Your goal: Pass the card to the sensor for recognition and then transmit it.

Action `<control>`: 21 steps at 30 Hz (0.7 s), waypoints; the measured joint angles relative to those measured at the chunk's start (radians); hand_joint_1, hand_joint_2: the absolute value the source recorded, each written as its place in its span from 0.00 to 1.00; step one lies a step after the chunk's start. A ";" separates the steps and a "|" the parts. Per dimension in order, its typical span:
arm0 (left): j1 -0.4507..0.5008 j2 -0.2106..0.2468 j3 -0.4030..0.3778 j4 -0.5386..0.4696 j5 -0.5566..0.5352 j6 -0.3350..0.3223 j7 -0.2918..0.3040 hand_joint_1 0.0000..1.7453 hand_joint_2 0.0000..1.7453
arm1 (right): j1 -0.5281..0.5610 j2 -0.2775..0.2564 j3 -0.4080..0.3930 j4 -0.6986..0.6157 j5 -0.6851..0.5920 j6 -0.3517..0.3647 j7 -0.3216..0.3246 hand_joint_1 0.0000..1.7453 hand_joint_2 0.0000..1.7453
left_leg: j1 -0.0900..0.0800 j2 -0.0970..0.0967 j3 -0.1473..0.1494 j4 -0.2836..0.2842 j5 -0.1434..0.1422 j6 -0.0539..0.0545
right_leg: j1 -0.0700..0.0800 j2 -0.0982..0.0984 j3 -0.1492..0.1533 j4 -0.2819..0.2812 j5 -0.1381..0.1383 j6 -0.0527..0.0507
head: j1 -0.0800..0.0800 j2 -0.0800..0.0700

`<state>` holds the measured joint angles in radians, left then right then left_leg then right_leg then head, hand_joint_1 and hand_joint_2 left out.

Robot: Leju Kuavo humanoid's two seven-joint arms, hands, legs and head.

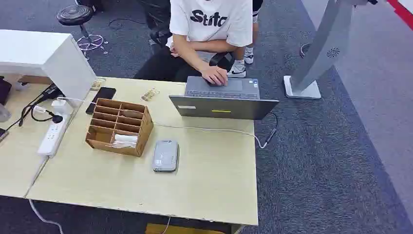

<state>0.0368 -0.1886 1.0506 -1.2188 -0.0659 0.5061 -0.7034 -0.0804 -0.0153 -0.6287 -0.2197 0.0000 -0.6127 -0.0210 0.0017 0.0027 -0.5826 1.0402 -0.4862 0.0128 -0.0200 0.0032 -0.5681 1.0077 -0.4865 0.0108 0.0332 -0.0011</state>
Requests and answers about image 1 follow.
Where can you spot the grey laptop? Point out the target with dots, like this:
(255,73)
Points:
(222,103)

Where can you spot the person's hand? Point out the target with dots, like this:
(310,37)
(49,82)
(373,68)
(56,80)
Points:
(215,76)

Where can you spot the person's white sneaker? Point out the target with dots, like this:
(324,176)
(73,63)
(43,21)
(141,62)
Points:
(237,71)
(248,56)

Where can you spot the grey card holder case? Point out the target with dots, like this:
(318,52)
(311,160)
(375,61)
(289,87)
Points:
(165,156)

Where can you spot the clear plastic badge clip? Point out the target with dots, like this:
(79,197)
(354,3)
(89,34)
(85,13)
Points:
(150,94)
(97,84)

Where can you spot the white cards stack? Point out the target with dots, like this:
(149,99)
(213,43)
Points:
(124,140)

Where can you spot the person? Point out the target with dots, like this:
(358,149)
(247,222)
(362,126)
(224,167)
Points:
(206,29)

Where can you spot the wooden card box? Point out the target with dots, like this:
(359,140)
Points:
(106,137)

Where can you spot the black smartphone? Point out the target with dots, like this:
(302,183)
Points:
(101,97)

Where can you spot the grey floor stand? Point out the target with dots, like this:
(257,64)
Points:
(319,51)

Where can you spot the white charger plug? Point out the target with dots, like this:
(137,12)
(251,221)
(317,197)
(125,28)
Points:
(60,106)

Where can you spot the white power strip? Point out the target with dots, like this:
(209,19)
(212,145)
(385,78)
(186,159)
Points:
(53,135)

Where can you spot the black power adapter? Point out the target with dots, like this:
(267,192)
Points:
(50,93)

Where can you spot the black round stool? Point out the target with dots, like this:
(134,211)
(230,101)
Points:
(77,19)

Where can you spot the white shelf box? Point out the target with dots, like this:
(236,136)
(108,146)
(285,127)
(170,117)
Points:
(48,58)

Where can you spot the red floor tape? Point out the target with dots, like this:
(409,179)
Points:
(401,11)

